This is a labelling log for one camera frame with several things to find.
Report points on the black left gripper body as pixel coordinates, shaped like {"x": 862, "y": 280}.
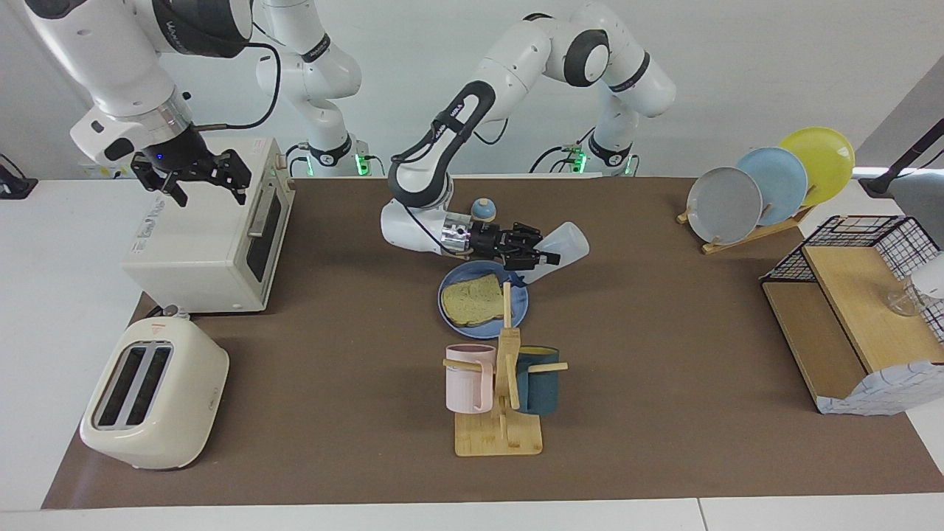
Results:
{"x": 490, "y": 240}

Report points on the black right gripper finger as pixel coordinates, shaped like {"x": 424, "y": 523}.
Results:
{"x": 230, "y": 171}
{"x": 151, "y": 175}

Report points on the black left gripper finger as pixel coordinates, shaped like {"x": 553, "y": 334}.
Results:
{"x": 531, "y": 259}
{"x": 527, "y": 231}

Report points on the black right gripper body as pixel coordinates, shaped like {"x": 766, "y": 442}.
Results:
{"x": 177, "y": 155}

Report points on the translucent squeeze bottle blue cap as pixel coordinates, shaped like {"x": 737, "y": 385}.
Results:
{"x": 568, "y": 243}

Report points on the toasted bread slice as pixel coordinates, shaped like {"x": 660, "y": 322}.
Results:
{"x": 472, "y": 301}

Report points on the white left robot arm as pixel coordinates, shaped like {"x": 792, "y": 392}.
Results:
{"x": 516, "y": 59}

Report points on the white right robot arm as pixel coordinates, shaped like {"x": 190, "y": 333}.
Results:
{"x": 110, "y": 51}

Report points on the grey round plate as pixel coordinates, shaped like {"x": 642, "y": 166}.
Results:
{"x": 723, "y": 206}

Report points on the wooden plate rack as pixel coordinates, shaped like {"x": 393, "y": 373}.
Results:
{"x": 745, "y": 237}

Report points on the light blue round plate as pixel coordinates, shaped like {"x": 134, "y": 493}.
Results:
{"x": 782, "y": 181}

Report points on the yellow round plate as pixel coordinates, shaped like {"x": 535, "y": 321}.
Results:
{"x": 826, "y": 158}

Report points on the blue dome shaker wooden knob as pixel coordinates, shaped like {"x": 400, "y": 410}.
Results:
{"x": 484, "y": 212}

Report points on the white toaster oven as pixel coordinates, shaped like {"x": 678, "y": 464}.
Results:
{"x": 192, "y": 251}

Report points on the dark teal mug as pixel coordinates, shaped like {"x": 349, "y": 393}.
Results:
{"x": 542, "y": 391}

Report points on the pink ribbed mug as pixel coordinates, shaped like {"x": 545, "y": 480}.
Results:
{"x": 464, "y": 383}

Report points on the brown table mat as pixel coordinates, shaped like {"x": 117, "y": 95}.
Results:
{"x": 664, "y": 332}

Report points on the wooden mug tree stand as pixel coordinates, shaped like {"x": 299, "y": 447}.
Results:
{"x": 498, "y": 439}

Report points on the cream two-slot toaster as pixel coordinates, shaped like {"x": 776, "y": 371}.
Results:
{"x": 184, "y": 413}

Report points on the wooden two-tier shelf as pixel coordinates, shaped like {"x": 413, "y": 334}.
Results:
{"x": 848, "y": 310}

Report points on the clear glass cup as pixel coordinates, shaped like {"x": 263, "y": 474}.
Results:
{"x": 903, "y": 302}

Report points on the white grid patterned cloth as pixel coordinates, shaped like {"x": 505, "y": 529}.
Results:
{"x": 885, "y": 391}

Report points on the black camera stand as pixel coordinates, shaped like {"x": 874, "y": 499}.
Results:
{"x": 896, "y": 168}

